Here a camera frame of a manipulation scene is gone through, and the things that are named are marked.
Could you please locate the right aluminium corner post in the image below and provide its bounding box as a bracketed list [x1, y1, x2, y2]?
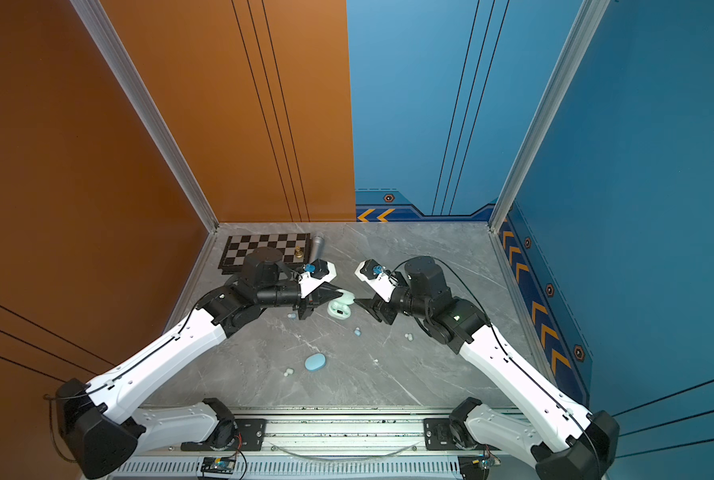
[489, 0, 610, 234]

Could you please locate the green circuit board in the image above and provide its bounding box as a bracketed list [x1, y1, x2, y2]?
[472, 455, 502, 471]
[199, 456, 238, 479]

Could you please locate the silver microphone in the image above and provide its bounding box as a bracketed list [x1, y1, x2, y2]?
[308, 233, 325, 263]

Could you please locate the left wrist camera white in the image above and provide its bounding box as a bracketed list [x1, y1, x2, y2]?
[298, 259, 337, 298]

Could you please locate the left green circuit board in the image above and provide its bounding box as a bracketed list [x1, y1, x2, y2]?
[199, 456, 238, 479]

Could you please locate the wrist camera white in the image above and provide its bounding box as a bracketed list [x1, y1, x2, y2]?
[298, 259, 337, 298]
[355, 259, 407, 303]

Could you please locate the green earbud charging case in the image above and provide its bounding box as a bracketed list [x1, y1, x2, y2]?
[328, 289, 355, 320]

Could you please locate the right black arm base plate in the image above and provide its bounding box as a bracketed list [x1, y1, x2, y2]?
[422, 417, 498, 452]

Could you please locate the aluminium corner post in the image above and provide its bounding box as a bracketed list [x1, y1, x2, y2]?
[71, 0, 219, 233]
[489, 0, 610, 234]

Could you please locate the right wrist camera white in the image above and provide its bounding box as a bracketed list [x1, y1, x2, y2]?
[355, 259, 407, 303]

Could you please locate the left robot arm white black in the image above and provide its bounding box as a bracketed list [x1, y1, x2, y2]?
[51, 247, 341, 479]

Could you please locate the black white chessboard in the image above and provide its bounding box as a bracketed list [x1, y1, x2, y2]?
[218, 233, 312, 275]

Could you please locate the right green circuit board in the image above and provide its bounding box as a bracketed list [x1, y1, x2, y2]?
[472, 455, 502, 471]

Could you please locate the left aluminium corner post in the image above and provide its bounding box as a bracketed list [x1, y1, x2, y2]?
[71, 0, 219, 233]

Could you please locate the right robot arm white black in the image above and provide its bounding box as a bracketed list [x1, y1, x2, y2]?
[355, 256, 620, 479]

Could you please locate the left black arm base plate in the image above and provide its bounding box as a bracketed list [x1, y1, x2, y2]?
[180, 418, 267, 452]

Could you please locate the blue earbud charging case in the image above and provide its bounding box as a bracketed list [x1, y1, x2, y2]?
[304, 353, 327, 372]

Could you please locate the aluminium front rail frame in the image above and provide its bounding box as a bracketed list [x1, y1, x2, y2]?
[80, 405, 610, 480]

